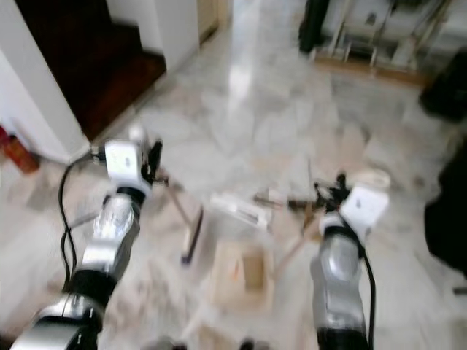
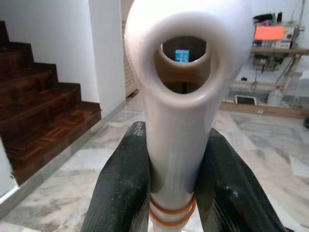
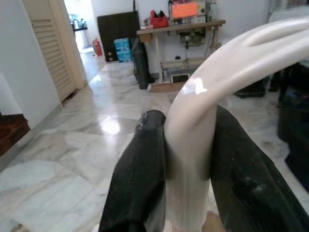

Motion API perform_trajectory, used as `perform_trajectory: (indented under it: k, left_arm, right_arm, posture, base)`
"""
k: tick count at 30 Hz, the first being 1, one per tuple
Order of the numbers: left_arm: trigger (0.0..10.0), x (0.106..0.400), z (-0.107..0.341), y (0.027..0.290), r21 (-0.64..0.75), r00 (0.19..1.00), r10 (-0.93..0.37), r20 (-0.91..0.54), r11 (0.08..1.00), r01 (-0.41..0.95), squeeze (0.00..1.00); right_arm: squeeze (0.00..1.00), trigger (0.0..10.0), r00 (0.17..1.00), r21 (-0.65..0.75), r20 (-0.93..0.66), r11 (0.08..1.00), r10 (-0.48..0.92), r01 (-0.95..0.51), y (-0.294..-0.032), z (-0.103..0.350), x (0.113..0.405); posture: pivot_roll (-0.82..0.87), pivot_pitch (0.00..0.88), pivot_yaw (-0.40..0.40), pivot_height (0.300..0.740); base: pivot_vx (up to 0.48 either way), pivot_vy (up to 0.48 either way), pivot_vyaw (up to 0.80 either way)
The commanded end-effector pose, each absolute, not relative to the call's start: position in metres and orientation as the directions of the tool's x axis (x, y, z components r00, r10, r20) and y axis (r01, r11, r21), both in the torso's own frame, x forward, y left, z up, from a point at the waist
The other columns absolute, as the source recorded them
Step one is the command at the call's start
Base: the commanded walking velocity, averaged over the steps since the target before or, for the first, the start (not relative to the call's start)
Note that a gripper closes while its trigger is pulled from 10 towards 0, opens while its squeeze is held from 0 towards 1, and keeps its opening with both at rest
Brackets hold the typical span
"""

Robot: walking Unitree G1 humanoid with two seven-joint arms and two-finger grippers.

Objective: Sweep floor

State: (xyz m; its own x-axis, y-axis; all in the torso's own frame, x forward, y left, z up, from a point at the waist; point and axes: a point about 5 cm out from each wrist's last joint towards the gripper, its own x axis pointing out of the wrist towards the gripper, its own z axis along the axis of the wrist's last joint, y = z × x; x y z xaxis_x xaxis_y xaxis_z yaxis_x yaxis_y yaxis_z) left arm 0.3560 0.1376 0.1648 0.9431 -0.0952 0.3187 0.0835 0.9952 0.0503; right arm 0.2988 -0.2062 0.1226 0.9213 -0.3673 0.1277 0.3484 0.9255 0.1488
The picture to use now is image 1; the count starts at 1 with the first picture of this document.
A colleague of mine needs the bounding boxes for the large black bag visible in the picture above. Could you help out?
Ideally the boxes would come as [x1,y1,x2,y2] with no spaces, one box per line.
[424,141,467,279]

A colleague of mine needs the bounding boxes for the long white carton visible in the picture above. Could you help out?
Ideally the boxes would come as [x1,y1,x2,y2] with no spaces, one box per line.
[207,190,271,231]

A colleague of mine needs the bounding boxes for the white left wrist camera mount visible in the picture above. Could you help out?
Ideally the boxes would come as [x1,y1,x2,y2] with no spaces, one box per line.
[103,139,144,190]

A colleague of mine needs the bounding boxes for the long brown cardboard box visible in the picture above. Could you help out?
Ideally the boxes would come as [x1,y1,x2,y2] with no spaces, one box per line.
[312,55,429,86]

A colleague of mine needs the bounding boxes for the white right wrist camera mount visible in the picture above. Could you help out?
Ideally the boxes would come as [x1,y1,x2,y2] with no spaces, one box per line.
[339,183,390,233]

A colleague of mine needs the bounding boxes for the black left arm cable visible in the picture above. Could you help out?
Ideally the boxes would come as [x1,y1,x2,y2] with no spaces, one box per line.
[57,152,107,289]

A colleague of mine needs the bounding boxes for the tall black object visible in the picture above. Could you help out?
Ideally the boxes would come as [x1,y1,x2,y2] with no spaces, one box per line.
[298,0,331,54]

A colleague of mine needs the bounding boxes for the black backpack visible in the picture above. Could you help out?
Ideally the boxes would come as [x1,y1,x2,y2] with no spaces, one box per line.
[419,47,467,123]

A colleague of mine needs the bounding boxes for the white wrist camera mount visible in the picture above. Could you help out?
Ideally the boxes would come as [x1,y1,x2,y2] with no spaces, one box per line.
[103,139,144,190]
[339,183,390,233]

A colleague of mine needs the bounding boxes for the wooden broom purple bristles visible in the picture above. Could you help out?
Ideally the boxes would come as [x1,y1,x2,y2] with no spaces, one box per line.
[126,124,207,266]

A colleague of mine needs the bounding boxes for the brown cardboard piece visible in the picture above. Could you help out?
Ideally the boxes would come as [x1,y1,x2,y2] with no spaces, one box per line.
[298,213,327,240]

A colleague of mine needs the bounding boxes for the light wooden door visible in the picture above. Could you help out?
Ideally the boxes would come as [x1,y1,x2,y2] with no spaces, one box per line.
[196,0,232,46]

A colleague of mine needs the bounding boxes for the red cylinder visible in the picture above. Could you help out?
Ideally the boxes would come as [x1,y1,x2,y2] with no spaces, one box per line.
[0,126,42,175]

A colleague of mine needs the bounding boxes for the white metal shelf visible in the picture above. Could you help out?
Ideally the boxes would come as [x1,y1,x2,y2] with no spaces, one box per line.
[317,0,455,68]

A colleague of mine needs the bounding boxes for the beige dustpan wooden handle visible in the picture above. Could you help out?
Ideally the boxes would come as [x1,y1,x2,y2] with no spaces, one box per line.
[207,167,393,316]

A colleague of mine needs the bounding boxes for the dark wooden staircase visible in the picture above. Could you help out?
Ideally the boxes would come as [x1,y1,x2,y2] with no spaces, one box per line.
[15,0,168,142]

